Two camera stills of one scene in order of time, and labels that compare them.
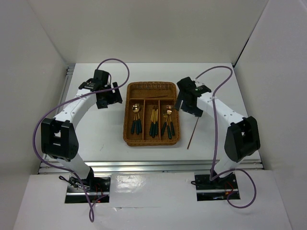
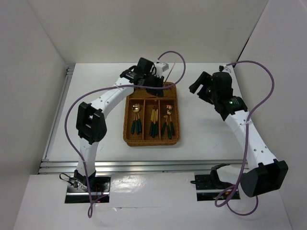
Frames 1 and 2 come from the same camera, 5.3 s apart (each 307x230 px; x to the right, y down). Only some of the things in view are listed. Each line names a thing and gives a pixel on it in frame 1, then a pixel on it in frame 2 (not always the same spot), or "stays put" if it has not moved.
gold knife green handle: [157, 122] → [151, 132]
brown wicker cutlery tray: [150, 118] stays put
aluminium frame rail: [118, 167] stays put
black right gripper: [197, 111] → [204, 77]
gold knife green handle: [152, 113] stays put
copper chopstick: [193, 133] → [167, 77]
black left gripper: [114, 97] → [156, 92]
